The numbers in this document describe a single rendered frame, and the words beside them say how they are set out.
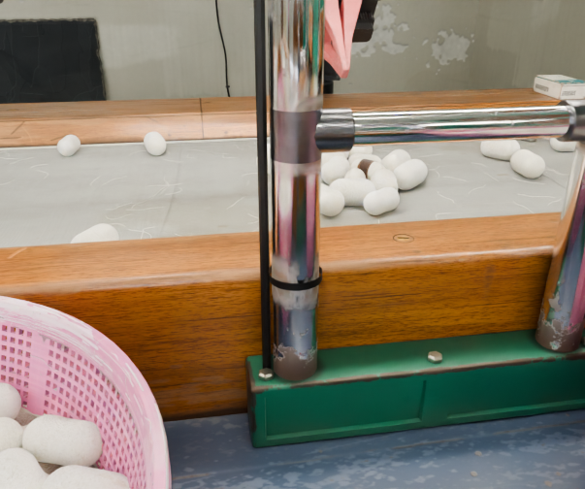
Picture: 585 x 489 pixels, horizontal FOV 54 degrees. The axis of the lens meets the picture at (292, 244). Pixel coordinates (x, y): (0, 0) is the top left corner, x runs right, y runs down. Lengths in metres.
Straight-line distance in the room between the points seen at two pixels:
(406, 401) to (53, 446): 0.18
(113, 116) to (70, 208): 0.21
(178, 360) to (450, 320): 0.15
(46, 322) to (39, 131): 0.41
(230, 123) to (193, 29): 1.89
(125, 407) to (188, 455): 0.10
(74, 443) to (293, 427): 0.12
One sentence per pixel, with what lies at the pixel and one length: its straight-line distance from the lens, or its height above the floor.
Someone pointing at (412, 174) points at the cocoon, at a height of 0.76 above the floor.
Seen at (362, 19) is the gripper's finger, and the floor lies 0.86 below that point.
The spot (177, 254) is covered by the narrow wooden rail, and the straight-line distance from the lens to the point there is 0.32.
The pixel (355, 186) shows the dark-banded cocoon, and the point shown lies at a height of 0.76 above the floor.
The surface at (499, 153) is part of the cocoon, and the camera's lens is 0.59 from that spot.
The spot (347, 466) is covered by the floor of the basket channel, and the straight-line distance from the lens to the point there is 0.32.
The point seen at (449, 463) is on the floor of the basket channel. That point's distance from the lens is 0.33.
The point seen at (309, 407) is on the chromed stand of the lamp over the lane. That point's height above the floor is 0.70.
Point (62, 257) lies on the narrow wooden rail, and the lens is 0.33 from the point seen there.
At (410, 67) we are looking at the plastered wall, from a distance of 2.80.
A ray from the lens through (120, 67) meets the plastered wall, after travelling 2.53.
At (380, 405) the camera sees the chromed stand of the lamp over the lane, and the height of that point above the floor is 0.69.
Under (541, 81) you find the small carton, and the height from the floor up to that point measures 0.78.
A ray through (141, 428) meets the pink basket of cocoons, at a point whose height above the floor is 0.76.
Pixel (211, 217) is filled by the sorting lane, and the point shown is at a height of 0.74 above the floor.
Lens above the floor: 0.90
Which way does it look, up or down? 25 degrees down
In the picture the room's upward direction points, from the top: straight up
